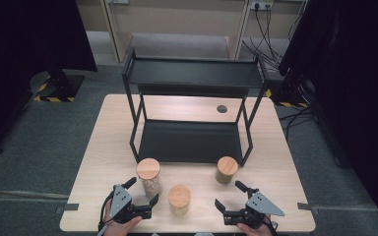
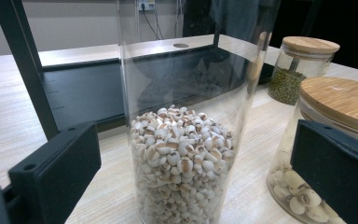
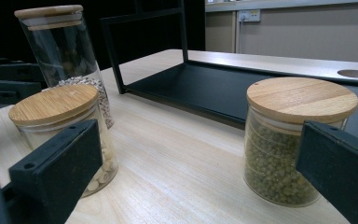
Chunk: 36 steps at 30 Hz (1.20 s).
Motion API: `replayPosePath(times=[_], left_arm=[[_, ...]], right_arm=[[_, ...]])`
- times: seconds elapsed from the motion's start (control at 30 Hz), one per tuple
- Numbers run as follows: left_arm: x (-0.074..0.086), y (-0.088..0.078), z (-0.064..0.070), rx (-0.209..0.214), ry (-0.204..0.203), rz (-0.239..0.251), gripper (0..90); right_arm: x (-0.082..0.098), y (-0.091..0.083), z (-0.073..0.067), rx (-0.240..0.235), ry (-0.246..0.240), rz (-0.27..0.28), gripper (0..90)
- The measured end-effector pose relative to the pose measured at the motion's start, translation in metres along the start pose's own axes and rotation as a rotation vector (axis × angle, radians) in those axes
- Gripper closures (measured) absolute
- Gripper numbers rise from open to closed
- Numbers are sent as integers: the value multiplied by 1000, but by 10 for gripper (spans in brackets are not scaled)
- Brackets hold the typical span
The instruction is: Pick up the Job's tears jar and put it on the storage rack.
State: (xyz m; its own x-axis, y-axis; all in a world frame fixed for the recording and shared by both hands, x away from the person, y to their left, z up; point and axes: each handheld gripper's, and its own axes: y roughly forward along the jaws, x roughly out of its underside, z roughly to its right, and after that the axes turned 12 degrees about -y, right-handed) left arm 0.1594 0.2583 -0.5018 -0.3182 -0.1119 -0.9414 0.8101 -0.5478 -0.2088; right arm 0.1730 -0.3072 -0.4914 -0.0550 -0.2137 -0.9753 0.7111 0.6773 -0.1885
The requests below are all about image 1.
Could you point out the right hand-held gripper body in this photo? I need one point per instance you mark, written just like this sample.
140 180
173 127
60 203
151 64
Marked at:
262 205

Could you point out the tall glass jar wooden lid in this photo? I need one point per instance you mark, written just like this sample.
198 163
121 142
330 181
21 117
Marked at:
149 177

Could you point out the black stand base striped tape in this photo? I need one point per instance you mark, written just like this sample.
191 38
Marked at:
59 87
288 93

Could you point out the person's left hand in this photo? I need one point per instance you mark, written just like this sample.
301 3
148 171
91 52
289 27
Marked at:
121 227

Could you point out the black curtain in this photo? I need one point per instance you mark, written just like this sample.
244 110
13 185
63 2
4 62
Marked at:
26 49
357 82

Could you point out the short glass jar green contents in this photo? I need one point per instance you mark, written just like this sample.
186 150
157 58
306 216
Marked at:
226 169

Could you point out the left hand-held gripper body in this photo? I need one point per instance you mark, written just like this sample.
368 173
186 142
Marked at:
120 200

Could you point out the person's right hand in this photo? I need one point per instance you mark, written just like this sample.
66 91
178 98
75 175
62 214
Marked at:
254 230

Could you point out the white wall power outlet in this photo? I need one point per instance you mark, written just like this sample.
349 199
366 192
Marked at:
261 4

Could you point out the grey floor tape mark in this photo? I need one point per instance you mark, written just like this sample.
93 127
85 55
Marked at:
304 206

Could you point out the black metal two-tier rack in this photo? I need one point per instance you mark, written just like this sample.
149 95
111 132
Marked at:
190 139

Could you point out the short glass jar pale contents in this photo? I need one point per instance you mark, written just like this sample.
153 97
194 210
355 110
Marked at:
179 199

